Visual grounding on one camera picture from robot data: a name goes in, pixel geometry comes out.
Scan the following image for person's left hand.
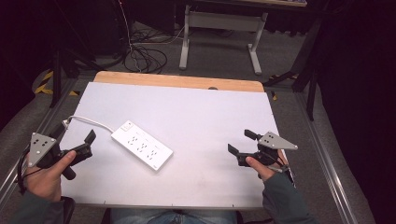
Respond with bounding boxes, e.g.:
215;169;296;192
23;150;78;203

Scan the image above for black metal stand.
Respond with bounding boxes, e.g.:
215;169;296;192
46;36;104;109
262;18;323;121

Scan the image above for metal floor rail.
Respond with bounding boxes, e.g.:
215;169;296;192
0;77;78;203
295;91;360;224

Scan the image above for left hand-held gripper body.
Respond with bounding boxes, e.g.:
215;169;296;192
27;132;93;181

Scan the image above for person's right hand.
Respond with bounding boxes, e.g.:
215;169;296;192
245;149;290;183

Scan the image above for yellow black floor tape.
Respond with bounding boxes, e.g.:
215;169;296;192
33;70;80;97

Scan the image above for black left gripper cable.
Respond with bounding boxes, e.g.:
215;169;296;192
16;148;42;196

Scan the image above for white power strip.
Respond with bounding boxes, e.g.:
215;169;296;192
110;119;175;172

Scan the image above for bundle of floor cables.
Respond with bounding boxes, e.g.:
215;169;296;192
117;0;188;75

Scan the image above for white metal desk frame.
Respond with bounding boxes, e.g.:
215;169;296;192
178;4;269;77

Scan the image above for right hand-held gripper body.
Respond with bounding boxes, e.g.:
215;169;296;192
236;131;299;168

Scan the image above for white power strip cable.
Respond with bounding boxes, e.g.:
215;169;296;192
62;115;116;134

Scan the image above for person's legs in jeans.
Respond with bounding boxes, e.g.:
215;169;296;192
109;207;238;224

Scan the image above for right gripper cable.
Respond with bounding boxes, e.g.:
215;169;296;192
266;155;296;189

